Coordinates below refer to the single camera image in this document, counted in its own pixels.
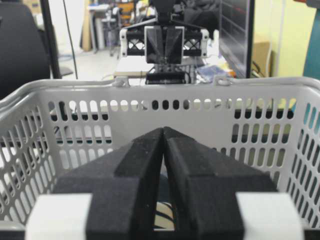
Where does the opposite black white gripper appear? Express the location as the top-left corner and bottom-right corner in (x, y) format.
(119, 21), (209, 64)

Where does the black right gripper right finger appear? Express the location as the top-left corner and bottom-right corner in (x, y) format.
(162, 126), (305, 240)

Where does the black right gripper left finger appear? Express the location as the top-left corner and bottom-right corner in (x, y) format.
(25, 127), (165, 240)

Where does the striped slipper in basket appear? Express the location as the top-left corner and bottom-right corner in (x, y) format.
(154, 173), (175, 231)

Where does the white plastic shopping basket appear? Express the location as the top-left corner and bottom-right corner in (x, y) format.
(0, 77), (320, 229)

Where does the black monitor screen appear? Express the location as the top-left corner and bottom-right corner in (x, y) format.
(218, 0), (255, 79)

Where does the cardboard box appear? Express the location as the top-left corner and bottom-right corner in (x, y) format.
(252, 39), (271, 77)

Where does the black vertical pole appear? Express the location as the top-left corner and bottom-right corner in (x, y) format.
(40, 0), (62, 79)

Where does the black office chair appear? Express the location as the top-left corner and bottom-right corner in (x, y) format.
(0, 2), (51, 99)

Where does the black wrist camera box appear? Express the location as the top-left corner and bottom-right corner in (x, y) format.
(145, 71), (186, 85)

